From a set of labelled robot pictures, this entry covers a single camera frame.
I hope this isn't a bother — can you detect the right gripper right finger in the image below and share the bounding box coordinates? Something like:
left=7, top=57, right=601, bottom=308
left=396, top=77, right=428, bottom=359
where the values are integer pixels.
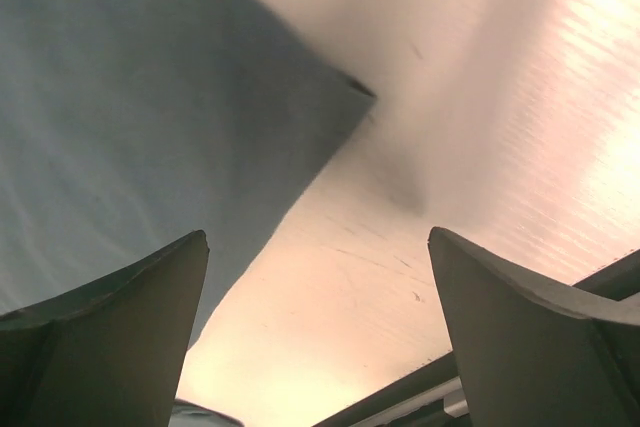
left=428, top=227, right=639, bottom=426

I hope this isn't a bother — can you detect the horizontal aluminium rail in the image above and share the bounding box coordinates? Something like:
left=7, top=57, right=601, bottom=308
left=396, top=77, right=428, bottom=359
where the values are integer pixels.
left=317, top=250, right=639, bottom=427

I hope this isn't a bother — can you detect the teal blue t-shirt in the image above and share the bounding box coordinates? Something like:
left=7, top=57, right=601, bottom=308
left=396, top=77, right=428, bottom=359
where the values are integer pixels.
left=1, top=0, right=375, bottom=340

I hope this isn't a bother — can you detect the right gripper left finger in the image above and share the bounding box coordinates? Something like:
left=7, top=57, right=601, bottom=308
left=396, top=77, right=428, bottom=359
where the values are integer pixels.
left=1, top=231, right=209, bottom=426

